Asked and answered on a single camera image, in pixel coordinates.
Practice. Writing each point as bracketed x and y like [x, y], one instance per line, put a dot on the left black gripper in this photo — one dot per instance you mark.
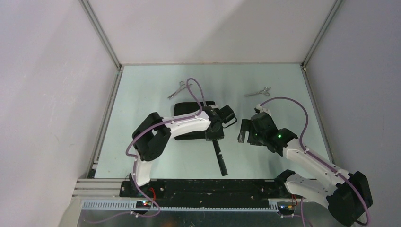
[219, 135]

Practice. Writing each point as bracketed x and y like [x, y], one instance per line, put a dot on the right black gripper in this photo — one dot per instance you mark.
[247, 125]

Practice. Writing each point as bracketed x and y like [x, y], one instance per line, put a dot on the black zippered tool case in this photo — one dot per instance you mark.
[187, 108]

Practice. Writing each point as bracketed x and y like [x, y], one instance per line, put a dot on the black straight comb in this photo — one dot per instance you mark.
[220, 159]

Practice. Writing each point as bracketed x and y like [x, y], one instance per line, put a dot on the silver scissors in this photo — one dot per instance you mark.
[182, 86]
[265, 91]

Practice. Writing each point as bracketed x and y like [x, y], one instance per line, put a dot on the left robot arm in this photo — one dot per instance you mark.
[149, 140]

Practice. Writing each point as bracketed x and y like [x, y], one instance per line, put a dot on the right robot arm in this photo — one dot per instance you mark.
[345, 195]

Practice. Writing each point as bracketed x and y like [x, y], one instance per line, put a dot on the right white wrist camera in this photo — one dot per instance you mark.
[261, 109]

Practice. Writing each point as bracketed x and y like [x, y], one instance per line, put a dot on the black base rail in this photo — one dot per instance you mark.
[208, 193]

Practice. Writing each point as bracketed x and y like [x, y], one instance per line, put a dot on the right aluminium frame post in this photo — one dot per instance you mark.
[322, 31]

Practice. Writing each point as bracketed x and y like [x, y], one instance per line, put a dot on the aluminium frame post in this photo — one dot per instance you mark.
[93, 19]
[322, 31]

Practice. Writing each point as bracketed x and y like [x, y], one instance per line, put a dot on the left aluminium frame post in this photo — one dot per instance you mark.
[93, 19]

